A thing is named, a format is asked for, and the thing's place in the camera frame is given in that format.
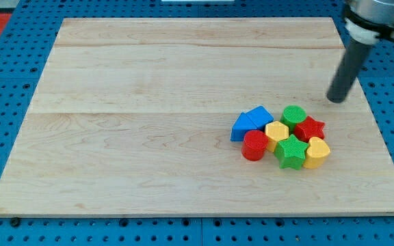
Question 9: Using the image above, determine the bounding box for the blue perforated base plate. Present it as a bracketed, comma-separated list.
[0, 0, 394, 245]

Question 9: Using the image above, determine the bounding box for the blue triangle block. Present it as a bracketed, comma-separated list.
[231, 113, 257, 142]

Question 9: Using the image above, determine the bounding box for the green star block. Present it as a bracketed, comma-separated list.
[274, 134, 308, 170]

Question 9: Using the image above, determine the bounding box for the red star block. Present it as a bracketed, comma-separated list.
[293, 115, 326, 142]

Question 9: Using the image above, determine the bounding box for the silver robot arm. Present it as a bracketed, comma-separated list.
[343, 0, 394, 45]

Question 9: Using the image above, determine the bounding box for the green cylinder block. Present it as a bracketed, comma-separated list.
[280, 105, 307, 133]

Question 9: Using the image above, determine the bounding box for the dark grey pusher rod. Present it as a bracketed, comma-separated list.
[326, 38, 372, 103]

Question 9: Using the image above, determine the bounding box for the red cylinder block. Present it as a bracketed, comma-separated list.
[241, 130, 268, 161]

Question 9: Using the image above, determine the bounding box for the blue cube block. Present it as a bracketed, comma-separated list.
[246, 105, 274, 131]

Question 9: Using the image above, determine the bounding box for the yellow heart block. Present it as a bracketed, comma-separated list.
[303, 137, 331, 169]

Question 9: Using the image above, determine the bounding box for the yellow hexagon block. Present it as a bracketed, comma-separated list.
[265, 121, 289, 152]

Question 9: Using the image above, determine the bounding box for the light wooden board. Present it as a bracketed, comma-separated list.
[0, 17, 394, 218]

